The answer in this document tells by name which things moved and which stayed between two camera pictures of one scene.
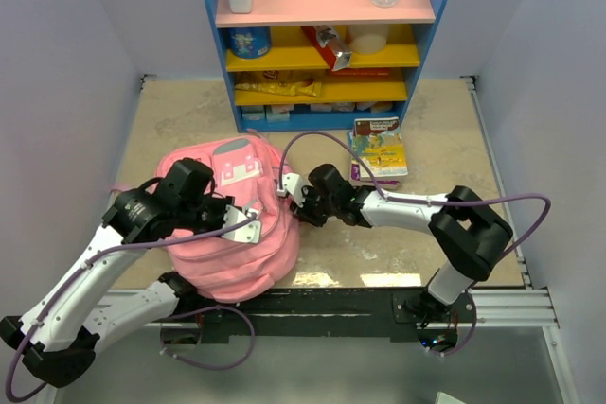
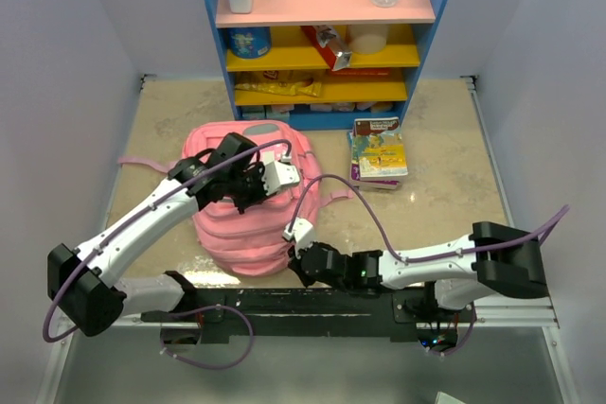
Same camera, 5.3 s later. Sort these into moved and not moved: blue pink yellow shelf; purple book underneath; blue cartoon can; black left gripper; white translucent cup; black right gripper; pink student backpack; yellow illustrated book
Moved: pink student backpack; black left gripper; black right gripper
Not moved: blue pink yellow shelf; white translucent cup; blue cartoon can; purple book underneath; yellow illustrated book
